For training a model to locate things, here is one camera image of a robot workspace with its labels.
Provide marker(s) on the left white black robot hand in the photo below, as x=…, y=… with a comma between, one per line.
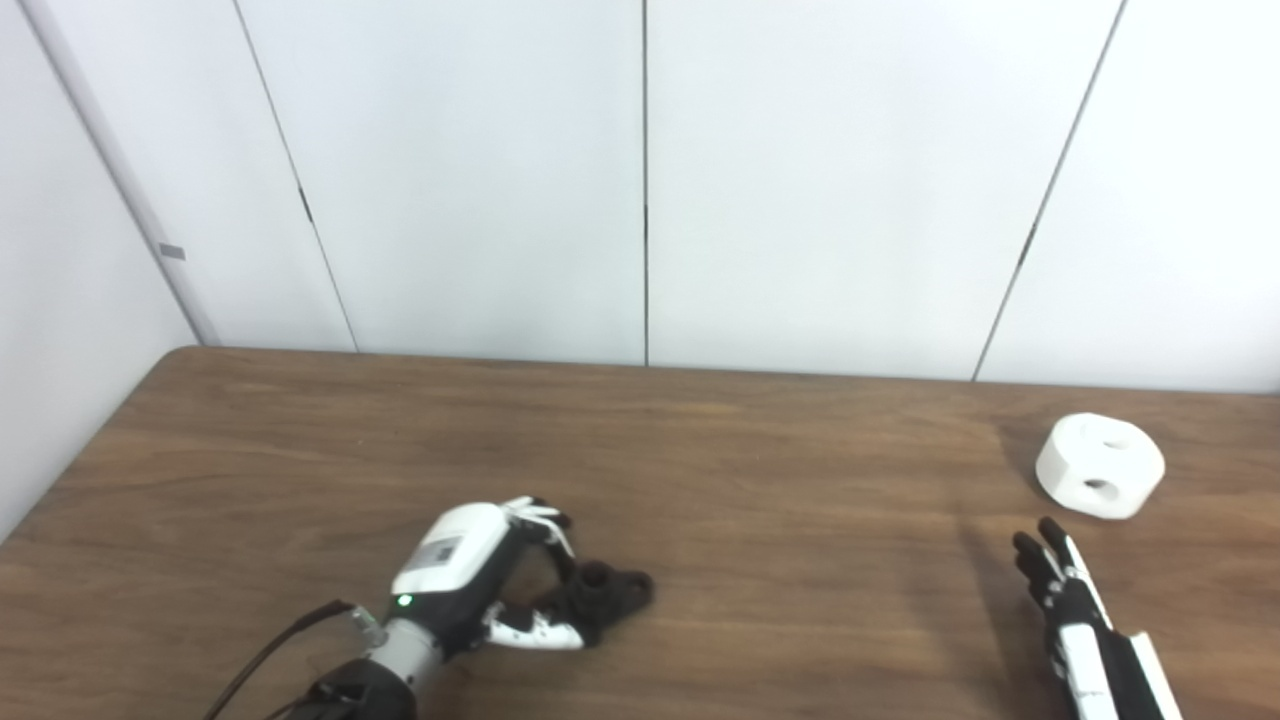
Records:
x=450, y=550

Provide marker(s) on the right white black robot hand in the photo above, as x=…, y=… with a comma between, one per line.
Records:
x=1100, y=670

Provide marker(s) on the black plastic holder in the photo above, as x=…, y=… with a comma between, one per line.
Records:
x=610, y=590

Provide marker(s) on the round white plastic piece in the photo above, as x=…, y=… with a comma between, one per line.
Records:
x=1075, y=455

